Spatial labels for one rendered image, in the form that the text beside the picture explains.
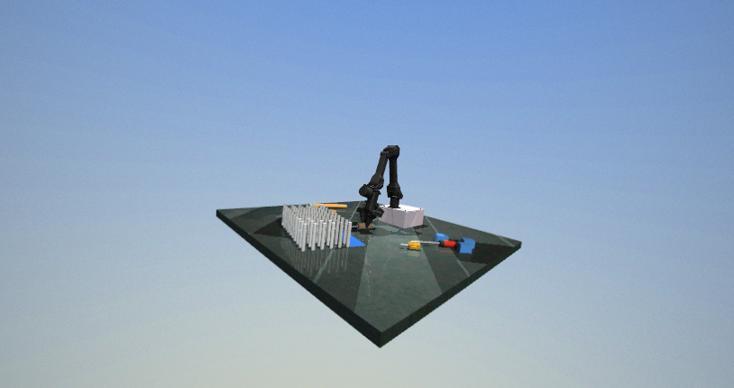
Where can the red-handled screwdriver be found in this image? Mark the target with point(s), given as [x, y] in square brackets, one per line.
[441, 243]

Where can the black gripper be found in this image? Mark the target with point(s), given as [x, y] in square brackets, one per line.
[369, 209]

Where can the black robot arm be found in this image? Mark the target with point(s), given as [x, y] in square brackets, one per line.
[370, 190]

